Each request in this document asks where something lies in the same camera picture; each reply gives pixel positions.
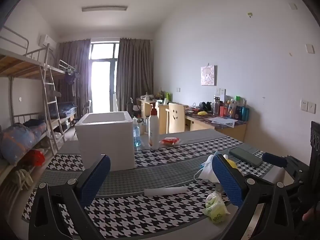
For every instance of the grey metal bed ladder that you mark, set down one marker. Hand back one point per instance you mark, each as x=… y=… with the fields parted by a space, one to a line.
x=58 y=110

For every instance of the double wall socket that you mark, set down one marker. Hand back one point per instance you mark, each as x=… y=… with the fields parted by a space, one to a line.
x=307 y=105

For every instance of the row of toiletry bottles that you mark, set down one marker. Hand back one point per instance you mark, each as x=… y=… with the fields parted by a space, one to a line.
x=235 y=108

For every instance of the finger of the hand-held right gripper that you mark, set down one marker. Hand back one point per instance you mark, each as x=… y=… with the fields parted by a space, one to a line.
x=273 y=159

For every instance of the dark green smartphone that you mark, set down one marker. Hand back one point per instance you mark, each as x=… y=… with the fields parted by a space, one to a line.
x=246 y=156

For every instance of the light wooden desk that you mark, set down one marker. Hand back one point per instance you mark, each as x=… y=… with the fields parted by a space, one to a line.
x=162 y=115

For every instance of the grey-brown curtain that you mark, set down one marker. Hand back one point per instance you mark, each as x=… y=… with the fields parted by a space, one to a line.
x=75 y=62
x=135 y=70

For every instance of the blue orange plaid blanket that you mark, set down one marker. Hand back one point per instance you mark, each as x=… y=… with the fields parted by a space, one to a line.
x=15 y=140

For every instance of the green tissue packet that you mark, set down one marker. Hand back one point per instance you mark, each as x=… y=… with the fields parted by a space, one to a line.
x=215 y=207

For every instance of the red snack packet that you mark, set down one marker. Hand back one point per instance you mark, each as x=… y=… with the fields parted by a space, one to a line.
x=170 y=141

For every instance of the person's right hand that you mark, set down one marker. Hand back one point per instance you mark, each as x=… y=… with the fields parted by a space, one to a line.
x=308 y=214

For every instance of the dark hanging clothes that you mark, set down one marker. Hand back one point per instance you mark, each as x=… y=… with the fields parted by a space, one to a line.
x=70 y=78

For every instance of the white red-capped spray bottle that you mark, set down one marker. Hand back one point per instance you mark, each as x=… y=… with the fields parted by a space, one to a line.
x=153 y=130

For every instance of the ceiling tube light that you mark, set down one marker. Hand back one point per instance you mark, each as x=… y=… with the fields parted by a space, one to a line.
x=103 y=8

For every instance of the white wall socket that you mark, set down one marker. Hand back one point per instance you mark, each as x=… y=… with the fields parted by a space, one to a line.
x=220 y=90

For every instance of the dark blue bedding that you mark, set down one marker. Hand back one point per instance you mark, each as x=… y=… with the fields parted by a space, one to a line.
x=66 y=109

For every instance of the yellow object on desk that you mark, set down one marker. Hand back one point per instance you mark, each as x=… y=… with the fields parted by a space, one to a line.
x=202 y=113

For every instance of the printed paper sheets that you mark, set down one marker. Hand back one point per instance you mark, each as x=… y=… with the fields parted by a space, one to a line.
x=223 y=120

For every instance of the small yellow object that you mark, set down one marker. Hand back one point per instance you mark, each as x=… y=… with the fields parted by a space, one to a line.
x=233 y=164

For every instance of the glass balcony door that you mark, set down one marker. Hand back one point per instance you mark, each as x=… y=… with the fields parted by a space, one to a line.
x=102 y=85

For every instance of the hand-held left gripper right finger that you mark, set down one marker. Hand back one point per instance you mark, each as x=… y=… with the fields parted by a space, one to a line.
x=228 y=180

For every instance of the blue liquid spray bottle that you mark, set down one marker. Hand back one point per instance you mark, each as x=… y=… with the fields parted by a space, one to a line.
x=136 y=136

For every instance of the wooden desk with dark top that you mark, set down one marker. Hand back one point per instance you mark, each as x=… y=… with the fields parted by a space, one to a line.
x=225 y=130

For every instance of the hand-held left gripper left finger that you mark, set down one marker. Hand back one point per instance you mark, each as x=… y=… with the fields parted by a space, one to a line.
x=96 y=180

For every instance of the pink wall picture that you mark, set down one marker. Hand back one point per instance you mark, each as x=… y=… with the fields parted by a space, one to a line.
x=208 y=75

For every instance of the wooden smiley face chair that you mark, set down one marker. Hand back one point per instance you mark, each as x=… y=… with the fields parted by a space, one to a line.
x=175 y=117

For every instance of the black headphones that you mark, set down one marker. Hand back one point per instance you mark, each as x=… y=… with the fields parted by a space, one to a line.
x=205 y=106

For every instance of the white tissue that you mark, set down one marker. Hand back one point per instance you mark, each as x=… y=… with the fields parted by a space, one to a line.
x=165 y=191

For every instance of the grey metal bunk bed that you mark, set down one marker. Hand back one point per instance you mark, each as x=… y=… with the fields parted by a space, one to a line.
x=65 y=67
x=17 y=65

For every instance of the green box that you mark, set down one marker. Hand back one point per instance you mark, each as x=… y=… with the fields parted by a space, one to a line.
x=168 y=96

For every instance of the white air conditioner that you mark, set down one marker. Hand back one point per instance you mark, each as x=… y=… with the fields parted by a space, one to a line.
x=47 y=42

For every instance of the beige cloth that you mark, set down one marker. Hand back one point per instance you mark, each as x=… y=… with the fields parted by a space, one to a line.
x=21 y=177

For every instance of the white foam box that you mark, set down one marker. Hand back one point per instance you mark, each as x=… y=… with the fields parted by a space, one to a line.
x=105 y=140

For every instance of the red plastic bag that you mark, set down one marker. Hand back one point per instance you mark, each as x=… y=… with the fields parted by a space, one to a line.
x=36 y=157

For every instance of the houndstooth tablecloth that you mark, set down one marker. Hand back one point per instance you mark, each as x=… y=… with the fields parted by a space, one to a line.
x=162 y=160

